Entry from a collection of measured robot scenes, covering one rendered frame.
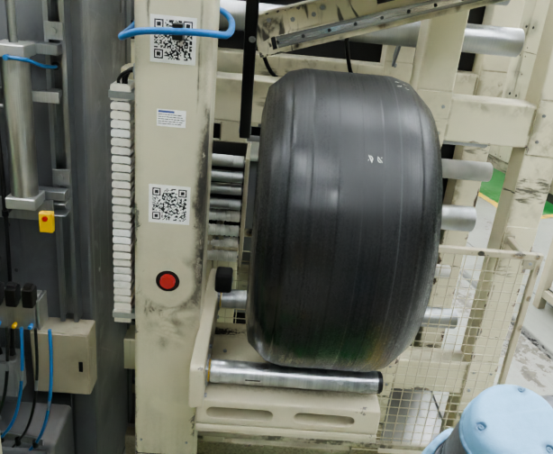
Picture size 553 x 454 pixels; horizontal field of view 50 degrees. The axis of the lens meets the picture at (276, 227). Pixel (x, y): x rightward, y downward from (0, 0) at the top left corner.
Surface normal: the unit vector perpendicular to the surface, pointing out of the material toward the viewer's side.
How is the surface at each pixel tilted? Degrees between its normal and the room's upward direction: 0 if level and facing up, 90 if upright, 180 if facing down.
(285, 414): 90
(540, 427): 23
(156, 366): 90
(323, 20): 90
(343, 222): 68
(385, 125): 34
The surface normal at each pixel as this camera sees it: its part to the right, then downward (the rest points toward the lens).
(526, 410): 0.02, -0.70
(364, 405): 0.09, -0.91
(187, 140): 0.00, 0.40
